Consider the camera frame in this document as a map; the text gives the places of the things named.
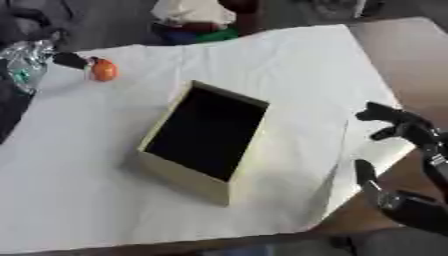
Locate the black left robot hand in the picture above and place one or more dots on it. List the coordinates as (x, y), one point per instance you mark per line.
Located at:
(70, 60)

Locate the white and colourful bundle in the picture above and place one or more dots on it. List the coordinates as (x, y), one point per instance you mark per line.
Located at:
(193, 20)

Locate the orange toy fruit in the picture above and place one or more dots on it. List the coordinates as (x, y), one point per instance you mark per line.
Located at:
(105, 70)

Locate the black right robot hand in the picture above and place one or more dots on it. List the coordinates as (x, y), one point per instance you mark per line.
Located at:
(417, 210)

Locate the tan cardboard box black inside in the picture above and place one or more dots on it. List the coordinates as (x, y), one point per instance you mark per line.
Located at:
(204, 133)

